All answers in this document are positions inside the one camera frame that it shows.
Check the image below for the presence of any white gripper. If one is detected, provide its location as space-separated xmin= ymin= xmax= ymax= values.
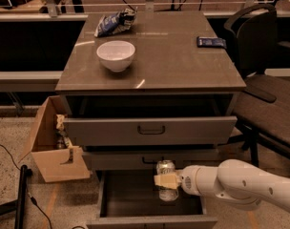
xmin=154 ymin=165 xmax=219 ymax=197

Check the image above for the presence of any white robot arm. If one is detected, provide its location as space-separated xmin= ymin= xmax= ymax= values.
xmin=154 ymin=159 xmax=290 ymax=213

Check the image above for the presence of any grey bottom drawer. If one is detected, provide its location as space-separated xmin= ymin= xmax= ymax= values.
xmin=86 ymin=170 xmax=217 ymax=229

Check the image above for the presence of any grey drawer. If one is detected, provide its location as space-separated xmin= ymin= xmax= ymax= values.
xmin=65 ymin=95 xmax=237 ymax=146
xmin=82 ymin=145 xmax=218 ymax=171
xmin=86 ymin=170 xmax=217 ymax=229

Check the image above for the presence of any grey middle drawer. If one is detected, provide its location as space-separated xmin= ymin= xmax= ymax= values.
xmin=82 ymin=145 xmax=218 ymax=171

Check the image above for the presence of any grey drawer cabinet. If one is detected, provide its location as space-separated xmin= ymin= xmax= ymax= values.
xmin=54 ymin=10 xmax=247 ymax=229

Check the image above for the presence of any grey top drawer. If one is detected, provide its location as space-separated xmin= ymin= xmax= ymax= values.
xmin=65 ymin=95 xmax=237 ymax=146

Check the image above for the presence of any brown cardboard box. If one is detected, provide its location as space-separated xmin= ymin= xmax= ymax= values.
xmin=20 ymin=96 xmax=91 ymax=182

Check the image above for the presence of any black office chair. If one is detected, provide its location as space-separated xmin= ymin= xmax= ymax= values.
xmin=224 ymin=4 xmax=290 ymax=165

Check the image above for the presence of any white ceramic bowl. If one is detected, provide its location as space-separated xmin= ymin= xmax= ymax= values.
xmin=96 ymin=40 xmax=135 ymax=73

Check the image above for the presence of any dark blue snack bar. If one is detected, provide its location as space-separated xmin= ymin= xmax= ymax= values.
xmin=197 ymin=36 xmax=227 ymax=49

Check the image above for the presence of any black stand pole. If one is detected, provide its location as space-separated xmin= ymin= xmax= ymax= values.
xmin=0 ymin=165 xmax=32 ymax=229

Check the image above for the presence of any blue chip bag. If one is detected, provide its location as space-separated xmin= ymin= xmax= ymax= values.
xmin=94 ymin=9 xmax=136 ymax=37

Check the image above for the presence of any black floor cable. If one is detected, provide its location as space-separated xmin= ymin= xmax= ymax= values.
xmin=0 ymin=138 xmax=53 ymax=229

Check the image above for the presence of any metal railing frame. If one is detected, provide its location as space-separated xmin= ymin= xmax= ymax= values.
xmin=0 ymin=0 xmax=290 ymax=19

